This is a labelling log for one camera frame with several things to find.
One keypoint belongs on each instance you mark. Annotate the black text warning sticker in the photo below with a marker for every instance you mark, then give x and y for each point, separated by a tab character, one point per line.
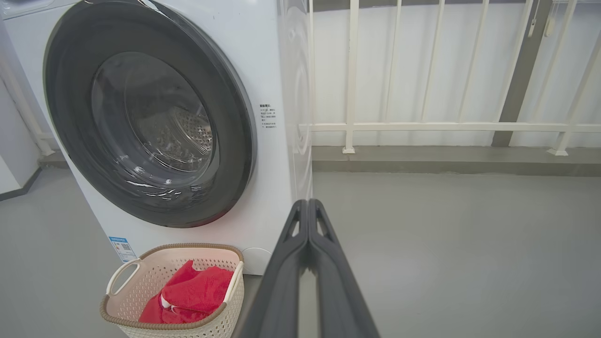
268	116

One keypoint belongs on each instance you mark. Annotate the steel perforated washer drum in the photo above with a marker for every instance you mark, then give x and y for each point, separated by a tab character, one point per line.
183	136

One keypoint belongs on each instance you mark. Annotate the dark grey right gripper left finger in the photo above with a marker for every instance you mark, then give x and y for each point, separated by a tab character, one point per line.
281	291

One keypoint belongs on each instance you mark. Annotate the white vertical pipe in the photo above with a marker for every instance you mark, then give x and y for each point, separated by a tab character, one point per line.
23	108

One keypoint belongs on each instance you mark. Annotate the blue energy label sticker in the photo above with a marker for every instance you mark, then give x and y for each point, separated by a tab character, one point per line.
123	249

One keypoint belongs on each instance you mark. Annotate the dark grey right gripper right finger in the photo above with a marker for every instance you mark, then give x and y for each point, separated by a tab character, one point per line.
338	300

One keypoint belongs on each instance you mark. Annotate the grey vertical window post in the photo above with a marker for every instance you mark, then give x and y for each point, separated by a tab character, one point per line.
521	80

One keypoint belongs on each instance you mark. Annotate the dark grey round washer door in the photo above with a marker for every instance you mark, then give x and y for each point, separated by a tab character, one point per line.
80	117

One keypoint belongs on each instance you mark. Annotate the red garment with white trim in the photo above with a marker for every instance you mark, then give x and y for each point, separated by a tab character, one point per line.
197	291

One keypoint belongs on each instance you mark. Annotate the white front-load washing machine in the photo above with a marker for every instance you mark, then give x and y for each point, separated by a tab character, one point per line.
263	70

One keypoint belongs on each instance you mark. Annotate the cream perforated laundry basket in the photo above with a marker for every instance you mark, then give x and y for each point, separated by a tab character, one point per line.
136	291

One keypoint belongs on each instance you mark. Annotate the white metal railing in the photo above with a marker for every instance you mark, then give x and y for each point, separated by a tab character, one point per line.
422	126

